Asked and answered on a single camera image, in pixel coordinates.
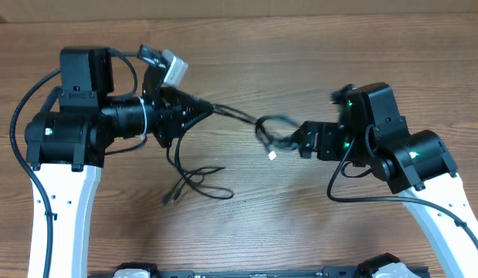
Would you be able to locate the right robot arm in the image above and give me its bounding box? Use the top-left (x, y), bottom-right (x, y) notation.
top-left (290, 83), bottom-right (478, 277)

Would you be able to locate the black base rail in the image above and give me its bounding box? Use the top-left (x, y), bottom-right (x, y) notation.
top-left (87, 253), bottom-right (431, 278)

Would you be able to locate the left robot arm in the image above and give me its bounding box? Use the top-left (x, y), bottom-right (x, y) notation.
top-left (25, 46), bottom-right (213, 277)

